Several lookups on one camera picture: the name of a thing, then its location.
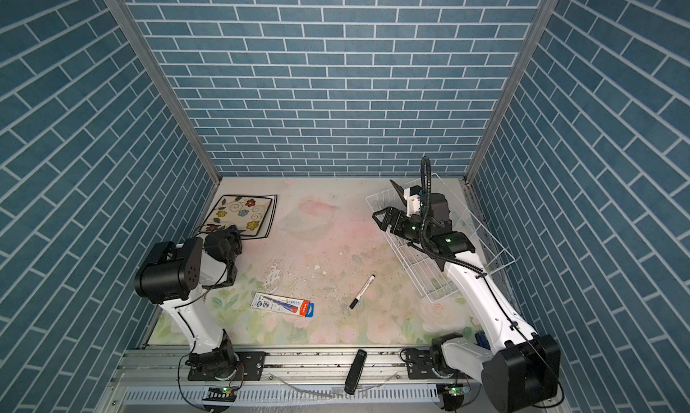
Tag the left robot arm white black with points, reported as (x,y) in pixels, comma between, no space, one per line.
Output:
(178,277)

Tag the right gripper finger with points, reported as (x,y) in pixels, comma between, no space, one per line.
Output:
(389,212)
(382,222)

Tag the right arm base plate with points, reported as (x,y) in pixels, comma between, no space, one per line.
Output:
(425,364)

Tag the white slotted cable duct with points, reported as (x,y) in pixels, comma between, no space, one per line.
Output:
(281,395)

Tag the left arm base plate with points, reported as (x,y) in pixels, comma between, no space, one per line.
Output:
(243,366)

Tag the black white marker pen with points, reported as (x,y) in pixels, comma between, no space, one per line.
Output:
(362,291)

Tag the dark patterned plate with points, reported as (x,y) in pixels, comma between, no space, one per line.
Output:
(253,216)

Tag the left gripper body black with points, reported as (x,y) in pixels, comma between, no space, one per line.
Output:
(232,242)

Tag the dark plate orange rim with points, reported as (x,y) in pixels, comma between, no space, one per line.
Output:
(399,189)

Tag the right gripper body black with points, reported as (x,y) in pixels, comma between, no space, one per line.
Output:
(411,231)

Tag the aluminium rail frame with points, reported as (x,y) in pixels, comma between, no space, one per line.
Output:
(299,367)

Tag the blue black tool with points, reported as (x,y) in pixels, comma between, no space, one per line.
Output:
(481,340)

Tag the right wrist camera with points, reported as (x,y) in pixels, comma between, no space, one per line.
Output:
(413,200)

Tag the white wire dish rack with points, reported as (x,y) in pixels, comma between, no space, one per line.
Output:
(449,226)

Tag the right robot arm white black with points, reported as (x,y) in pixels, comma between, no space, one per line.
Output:
(517,367)

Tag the black remote control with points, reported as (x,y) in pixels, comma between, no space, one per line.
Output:
(355,372)

